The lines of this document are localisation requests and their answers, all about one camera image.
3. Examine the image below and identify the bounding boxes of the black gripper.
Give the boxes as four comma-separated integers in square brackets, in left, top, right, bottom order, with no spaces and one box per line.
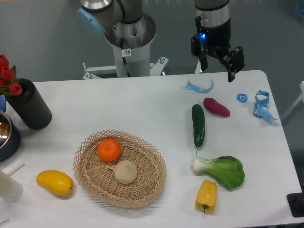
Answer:
[190,17,245,83]

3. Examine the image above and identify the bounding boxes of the yellow bell pepper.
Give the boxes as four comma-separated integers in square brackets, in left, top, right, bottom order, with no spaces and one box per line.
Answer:
[195,180,217,214]

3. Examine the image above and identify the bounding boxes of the silver robot base joint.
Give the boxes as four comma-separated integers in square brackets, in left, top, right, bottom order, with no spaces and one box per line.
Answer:
[77,0,156,49]

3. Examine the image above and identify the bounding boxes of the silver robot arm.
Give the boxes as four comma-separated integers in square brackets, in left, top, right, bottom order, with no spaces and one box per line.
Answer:
[191,0,245,82]

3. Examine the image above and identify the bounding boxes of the curved blue tape strip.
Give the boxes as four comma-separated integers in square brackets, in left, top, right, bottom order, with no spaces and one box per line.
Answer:
[185,80,214,94]

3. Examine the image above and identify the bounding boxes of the small blue tape roll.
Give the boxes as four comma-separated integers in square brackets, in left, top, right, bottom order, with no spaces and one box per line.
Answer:
[237,93,248,103]

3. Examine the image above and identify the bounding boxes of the purple sweet potato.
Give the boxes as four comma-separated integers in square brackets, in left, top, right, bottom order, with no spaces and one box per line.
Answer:
[203,97,230,117]

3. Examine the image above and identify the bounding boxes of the green cucumber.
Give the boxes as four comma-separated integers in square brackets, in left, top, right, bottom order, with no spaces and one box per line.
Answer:
[191,104,206,148]

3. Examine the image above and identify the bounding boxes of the tangled blue tape strip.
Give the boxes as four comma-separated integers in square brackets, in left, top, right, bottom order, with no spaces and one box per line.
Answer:
[253,90,279,121]

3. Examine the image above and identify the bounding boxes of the green bok choy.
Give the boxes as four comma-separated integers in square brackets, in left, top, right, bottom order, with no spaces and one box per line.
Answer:
[190,156,245,189]

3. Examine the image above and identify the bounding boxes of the orange tangerine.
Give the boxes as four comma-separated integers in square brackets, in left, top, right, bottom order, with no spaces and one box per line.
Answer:
[97,138,121,162]

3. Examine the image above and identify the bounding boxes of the black clamp at table edge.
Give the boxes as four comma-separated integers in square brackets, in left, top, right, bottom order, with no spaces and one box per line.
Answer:
[286,192,304,218]

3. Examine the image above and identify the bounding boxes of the woven wicker basket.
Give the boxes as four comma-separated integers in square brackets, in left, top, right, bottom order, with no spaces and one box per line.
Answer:
[73,130,166,209]

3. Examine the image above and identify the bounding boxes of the black cylindrical vase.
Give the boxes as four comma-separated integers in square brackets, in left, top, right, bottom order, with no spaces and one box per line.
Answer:
[5,78,52,130]

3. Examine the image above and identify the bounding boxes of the yellow mango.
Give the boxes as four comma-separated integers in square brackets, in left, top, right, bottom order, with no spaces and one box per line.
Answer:
[36,170,73,195]

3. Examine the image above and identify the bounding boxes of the red artificial tulips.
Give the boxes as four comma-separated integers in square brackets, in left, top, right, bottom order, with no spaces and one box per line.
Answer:
[0,54,22,96]

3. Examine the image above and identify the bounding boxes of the black metal pot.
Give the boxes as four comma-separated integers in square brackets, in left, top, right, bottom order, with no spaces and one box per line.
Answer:
[0,112,21,162]

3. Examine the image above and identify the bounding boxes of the white plastic bottle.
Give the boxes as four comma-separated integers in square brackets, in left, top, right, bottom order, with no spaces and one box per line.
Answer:
[0,159,24,202]

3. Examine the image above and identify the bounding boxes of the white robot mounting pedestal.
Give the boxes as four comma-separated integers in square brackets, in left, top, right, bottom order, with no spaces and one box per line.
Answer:
[83,44,169,80]

